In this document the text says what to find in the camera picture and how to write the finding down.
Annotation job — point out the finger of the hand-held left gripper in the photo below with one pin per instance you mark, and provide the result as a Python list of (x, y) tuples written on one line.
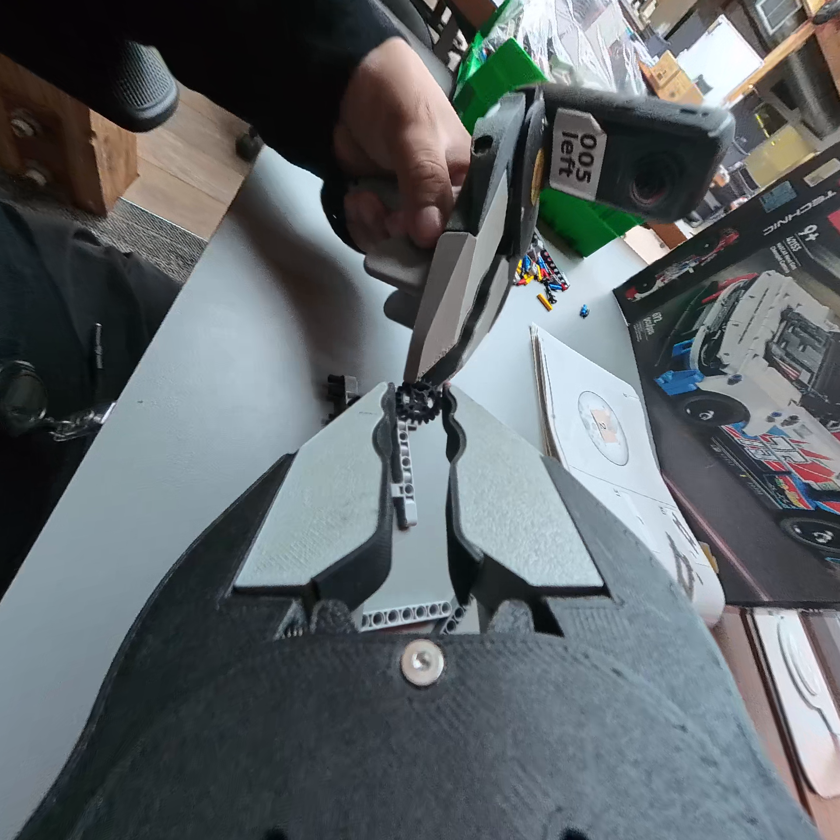
[(453, 295), (492, 315)]

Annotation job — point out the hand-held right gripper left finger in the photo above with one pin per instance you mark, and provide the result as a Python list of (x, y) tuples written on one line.
[(321, 512)]

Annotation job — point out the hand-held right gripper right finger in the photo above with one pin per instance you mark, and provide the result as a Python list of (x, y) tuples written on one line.
[(518, 512)]

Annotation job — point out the short grey lego beam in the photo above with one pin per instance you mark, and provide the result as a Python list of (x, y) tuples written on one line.
[(405, 479)]

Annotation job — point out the black lego gear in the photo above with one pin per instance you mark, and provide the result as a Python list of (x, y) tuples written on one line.
[(415, 403)]

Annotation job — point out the person's left forearm black sleeve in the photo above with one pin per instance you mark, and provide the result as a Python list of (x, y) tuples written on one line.
[(249, 59)]

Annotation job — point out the pile of loose lego pieces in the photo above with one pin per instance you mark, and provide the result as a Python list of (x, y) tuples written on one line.
[(541, 272)]

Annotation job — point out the open lego instruction booklet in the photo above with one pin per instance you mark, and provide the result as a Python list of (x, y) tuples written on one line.
[(590, 420)]

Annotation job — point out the long grey lego beam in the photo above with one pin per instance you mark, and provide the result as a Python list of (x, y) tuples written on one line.
[(407, 617)]

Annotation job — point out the black lego set box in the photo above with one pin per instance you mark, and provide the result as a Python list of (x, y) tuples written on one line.
[(741, 367)]

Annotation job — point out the person's left hand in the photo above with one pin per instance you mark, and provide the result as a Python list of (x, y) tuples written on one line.
[(407, 131)]

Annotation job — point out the cardboard box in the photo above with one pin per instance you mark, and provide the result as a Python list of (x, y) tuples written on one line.
[(673, 75)]

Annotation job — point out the clear plastic bags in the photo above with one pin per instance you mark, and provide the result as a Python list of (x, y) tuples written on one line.
[(577, 39)]

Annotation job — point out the green plastic bin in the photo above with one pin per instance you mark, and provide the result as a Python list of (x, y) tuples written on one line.
[(505, 72)]

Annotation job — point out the person's legs dark trousers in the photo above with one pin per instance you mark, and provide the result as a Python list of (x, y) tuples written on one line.
[(72, 295)]

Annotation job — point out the white instruction booklet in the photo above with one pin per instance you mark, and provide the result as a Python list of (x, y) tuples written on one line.
[(800, 689)]

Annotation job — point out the wooden table leg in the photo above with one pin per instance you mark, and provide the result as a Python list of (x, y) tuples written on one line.
[(59, 144)]

